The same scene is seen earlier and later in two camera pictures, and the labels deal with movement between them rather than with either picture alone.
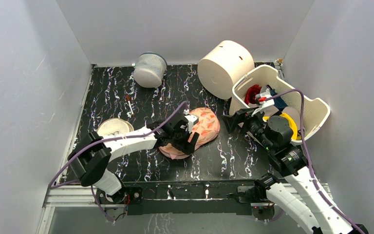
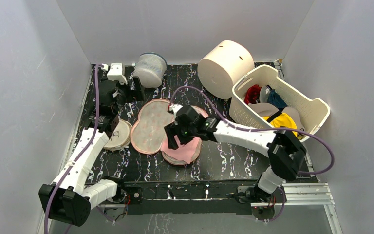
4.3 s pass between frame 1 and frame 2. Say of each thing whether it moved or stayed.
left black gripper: moved
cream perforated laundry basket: stayed
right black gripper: moved
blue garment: stayed
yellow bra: stayed
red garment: stayed
